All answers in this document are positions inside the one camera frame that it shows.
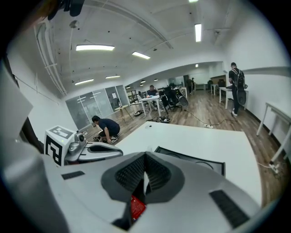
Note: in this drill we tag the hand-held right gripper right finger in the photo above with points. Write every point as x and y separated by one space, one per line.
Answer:
200 195

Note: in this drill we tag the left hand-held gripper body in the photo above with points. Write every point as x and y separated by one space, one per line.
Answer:
54 145

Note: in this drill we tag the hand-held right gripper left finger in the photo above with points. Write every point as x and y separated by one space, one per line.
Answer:
91 182

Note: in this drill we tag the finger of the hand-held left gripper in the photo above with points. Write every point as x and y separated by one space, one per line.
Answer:
102 155
102 144

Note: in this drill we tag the black drawer box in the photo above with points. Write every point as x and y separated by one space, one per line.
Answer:
204 162

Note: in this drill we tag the large red packet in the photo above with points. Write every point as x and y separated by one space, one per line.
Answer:
137 207

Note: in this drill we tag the round wooden side table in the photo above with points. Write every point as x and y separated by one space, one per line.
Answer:
121 107

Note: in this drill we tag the black oval device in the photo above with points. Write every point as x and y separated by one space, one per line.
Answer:
139 113

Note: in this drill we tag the black equipment case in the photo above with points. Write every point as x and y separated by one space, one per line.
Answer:
159 119

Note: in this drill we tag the ceiling light panel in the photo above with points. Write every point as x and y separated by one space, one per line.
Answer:
84 82
198 33
95 47
141 55
113 77

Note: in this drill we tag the white desk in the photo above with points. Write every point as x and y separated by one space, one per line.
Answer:
150 98
225 89
279 109

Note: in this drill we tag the white power strip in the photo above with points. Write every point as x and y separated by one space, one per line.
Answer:
274 168
208 126

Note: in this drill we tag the black office chair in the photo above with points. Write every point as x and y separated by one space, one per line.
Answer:
170 97

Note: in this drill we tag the grey-backed office chair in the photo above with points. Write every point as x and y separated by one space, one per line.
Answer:
183 101

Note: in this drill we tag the black head-worn camera mount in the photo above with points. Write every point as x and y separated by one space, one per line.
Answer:
76 6

